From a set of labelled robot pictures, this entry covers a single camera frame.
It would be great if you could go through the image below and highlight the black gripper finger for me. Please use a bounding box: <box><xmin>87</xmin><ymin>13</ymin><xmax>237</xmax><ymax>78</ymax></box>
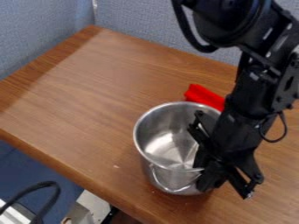
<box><xmin>192</xmin><ymin>140</ymin><xmax>212</xmax><ymax>169</ymax></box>
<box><xmin>195</xmin><ymin>159</ymin><xmax>227</xmax><ymax>193</ymax></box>

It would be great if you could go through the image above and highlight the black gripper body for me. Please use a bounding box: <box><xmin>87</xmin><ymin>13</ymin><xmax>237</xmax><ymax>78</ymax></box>
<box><xmin>188</xmin><ymin>110</ymin><xmax>264</xmax><ymax>199</ymax></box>

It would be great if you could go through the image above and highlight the metal pot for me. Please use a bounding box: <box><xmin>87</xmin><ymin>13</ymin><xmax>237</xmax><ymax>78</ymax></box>
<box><xmin>133</xmin><ymin>101</ymin><xmax>220</xmax><ymax>196</ymax></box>

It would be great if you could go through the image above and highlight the red star-shaped block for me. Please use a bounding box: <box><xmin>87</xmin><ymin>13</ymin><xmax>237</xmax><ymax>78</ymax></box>
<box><xmin>184</xmin><ymin>84</ymin><xmax>224</xmax><ymax>111</ymax></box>

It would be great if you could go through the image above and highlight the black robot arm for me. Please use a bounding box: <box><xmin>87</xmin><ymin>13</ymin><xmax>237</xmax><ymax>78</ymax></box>
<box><xmin>171</xmin><ymin>0</ymin><xmax>299</xmax><ymax>199</ymax></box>

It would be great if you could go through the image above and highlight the white object under table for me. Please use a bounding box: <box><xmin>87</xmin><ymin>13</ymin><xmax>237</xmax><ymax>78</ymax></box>
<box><xmin>60</xmin><ymin>190</ymin><xmax>111</xmax><ymax>224</ymax></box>

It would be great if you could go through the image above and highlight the black and white equipment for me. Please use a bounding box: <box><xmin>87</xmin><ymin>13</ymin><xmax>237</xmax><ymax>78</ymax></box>
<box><xmin>0</xmin><ymin>181</ymin><xmax>61</xmax><ymax>224</ymax></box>

